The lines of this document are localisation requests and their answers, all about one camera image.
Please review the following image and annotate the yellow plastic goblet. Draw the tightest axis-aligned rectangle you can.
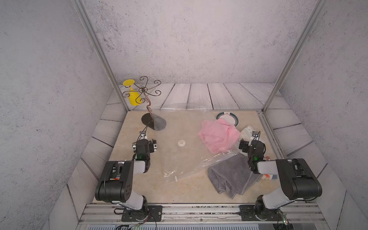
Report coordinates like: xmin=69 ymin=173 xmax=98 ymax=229
xmin=122 ymin=79 xmax=143 ymax=106

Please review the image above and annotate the white round bag valve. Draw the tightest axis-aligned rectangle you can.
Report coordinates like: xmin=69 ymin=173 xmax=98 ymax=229
xmin=177 ymin=140 xmax=186 ymax=147

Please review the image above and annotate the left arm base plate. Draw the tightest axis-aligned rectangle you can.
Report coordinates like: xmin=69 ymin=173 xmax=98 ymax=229
xmin=121 ymin=205 xmax=163 ymax=222

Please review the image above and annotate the grey folded towel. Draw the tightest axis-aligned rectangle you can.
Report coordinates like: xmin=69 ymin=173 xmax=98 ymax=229
xmin=208 ymin=154 xmax=261 ymax=199

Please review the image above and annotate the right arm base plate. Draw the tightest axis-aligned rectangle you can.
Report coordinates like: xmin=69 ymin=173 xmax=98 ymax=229
xmin=238 ymin=205 xmax=282 ymax=222

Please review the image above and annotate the red patterned cloth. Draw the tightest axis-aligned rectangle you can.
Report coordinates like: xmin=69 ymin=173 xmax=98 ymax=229
xmin=261 ymin=155 xmax=278 ymax=180

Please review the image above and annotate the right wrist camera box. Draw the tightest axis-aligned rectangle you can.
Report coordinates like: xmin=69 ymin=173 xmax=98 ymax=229
xmin=252 ymin=131 xmax=260 ymax=140

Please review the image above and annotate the brown wire jewellery stand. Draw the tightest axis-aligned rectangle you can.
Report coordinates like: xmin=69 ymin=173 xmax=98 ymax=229
xmin=132 ymin=76 xmax=167 ymax=131

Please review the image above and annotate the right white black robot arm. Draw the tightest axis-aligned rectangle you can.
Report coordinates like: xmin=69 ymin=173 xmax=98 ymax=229
xmin=239 ymin=139 xmax=323 ymax=219

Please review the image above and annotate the clear plastic vacuum bag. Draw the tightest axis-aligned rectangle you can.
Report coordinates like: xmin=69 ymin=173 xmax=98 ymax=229
xmin=152 ymin=110 xmax=241 ymax=183

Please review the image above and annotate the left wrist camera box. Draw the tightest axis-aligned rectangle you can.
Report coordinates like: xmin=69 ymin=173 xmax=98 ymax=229
xmin=139 ymin=131 xmax=147 ymax=140

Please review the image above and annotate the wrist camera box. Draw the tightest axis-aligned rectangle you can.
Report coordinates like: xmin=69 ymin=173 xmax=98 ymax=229
xmin=139 ymin=131 xmax=147 ymax=140
xmin=252 ymin=131 xmax=260 ymax=140

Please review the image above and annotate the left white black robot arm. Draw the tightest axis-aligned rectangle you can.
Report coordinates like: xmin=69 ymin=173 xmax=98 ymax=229
xmin=95 ymin=139 xmax=157 ymax=212

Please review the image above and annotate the pink fluffy towel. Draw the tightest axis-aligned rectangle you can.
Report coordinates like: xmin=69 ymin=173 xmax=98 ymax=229
xmin=197 ymin=119 xmax=240 ymax=154

